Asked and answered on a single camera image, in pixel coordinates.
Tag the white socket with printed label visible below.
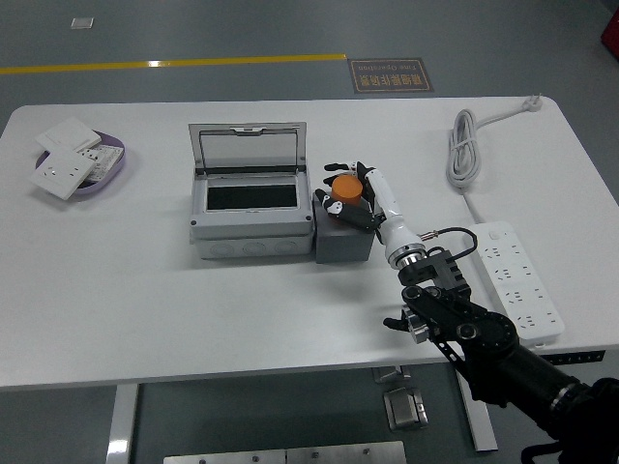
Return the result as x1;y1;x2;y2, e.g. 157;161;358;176
79;143;125;184

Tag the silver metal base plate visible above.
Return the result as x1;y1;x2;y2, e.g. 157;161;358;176
162;440;407;464

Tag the white wall socket plate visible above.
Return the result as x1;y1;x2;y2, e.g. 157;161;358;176
27;146;97;201

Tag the orange cylinder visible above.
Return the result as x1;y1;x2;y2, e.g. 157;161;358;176
330;175;363;207

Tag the black table control panel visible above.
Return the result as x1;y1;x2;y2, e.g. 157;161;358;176
544;350;605;366

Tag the purple tray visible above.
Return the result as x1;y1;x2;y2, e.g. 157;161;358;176
34;129;128;197

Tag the brown floor sign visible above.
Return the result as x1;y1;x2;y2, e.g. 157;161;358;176
347;57;435;94

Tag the small metal floor bracket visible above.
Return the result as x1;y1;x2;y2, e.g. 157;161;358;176
371;366;412;386

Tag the grey cube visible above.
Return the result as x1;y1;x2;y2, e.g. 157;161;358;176
312;190;376;265

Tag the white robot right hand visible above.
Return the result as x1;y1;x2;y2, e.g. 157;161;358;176
313;160;422;258

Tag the grey electrical box with lid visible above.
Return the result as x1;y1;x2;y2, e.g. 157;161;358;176
188;121;315;262

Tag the white switch plate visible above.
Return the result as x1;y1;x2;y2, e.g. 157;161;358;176
34;116;103;155

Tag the red object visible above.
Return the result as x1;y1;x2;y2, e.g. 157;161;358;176
599;9;619;49

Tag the white table leg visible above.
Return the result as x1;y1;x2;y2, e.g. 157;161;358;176
454;364;499;453
105;384;140;464

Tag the silver metal floor box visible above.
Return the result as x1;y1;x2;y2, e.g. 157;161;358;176
383;386;429;431

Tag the white power cord with plug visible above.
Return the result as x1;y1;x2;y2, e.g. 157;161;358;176
445;94;545;228

